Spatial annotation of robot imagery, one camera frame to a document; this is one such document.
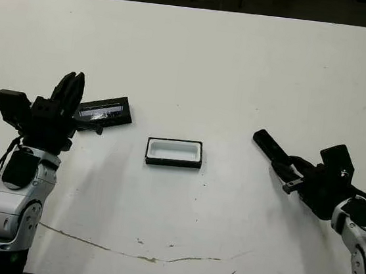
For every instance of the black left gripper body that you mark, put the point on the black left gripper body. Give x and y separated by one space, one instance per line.
48 128

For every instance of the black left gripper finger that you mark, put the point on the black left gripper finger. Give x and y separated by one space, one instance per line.
77 95
63 92

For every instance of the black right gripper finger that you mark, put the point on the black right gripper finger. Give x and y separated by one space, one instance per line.
284 173
302 164

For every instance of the black box lid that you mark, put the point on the black box lid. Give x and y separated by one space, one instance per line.
116 109

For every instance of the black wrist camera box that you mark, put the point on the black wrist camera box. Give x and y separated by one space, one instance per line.
337 158
11 106

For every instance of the black box base white insert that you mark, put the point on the black box base white insert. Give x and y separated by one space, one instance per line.
173 150

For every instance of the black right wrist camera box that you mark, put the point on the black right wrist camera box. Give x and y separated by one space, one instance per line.
337 158

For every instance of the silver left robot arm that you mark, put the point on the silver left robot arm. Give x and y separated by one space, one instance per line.
9 210

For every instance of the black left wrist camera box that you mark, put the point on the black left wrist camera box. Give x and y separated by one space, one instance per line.
11 106

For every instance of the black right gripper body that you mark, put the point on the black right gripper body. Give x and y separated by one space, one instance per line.
322 189

